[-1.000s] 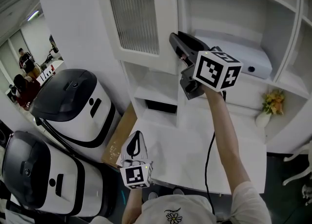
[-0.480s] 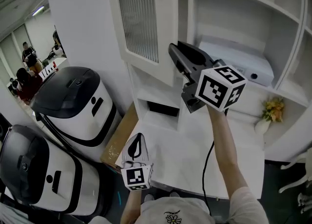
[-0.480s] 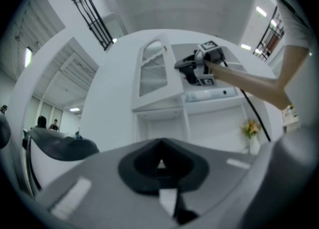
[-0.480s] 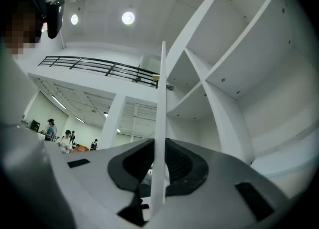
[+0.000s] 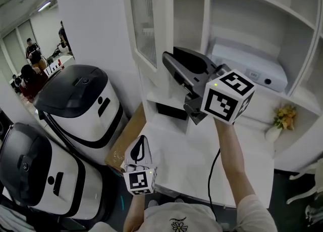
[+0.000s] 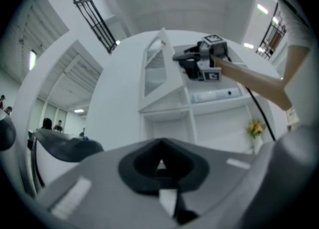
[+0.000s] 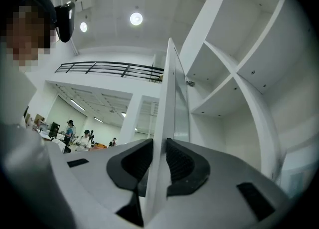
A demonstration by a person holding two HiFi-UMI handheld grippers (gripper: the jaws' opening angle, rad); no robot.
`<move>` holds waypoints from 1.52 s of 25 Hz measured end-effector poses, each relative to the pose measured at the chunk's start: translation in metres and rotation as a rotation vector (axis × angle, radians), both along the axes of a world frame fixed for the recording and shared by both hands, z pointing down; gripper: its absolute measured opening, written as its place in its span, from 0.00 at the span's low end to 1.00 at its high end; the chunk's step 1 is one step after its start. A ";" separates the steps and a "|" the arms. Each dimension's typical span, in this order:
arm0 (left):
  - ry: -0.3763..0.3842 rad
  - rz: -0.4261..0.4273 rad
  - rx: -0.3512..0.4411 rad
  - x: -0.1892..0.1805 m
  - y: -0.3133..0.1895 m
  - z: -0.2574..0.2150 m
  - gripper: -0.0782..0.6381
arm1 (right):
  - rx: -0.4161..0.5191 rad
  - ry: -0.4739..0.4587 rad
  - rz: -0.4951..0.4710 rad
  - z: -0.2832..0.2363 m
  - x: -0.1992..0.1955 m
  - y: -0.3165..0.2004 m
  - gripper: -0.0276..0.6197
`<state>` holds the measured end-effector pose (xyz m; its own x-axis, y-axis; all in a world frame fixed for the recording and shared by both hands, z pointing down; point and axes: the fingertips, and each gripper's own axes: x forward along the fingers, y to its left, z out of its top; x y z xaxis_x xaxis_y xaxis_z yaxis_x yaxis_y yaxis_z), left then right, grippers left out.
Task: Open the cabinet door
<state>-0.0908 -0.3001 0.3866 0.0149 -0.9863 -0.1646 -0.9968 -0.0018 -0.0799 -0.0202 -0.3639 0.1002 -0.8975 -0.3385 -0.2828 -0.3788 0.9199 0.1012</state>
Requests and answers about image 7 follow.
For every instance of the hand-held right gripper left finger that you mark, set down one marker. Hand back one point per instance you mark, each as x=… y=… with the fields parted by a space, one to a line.
x=94 y=180

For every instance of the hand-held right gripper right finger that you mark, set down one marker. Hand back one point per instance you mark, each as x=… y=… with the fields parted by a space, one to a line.
x=224 y=173

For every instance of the cabinet door with glass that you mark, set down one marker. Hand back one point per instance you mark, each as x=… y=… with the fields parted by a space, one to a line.
x=164 y=110

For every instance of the metal cabinet hinge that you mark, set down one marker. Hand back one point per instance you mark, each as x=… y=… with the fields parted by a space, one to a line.
x=190 y=83

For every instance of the white desk hutch shelving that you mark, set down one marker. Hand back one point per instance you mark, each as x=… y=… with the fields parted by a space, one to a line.
x=249 y=23

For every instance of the person's white flower-print shirt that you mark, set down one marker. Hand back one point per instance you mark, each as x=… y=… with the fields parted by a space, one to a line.
x=15 y=93

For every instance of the round ceiling light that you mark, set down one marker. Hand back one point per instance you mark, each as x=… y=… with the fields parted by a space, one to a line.
x=136 y=18
x=83 y=27

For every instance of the person's head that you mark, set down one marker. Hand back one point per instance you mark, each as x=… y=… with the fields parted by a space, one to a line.
x=27 y=36

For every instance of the black head-worn camera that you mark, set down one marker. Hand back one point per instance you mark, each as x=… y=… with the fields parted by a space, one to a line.
x=66 y=22

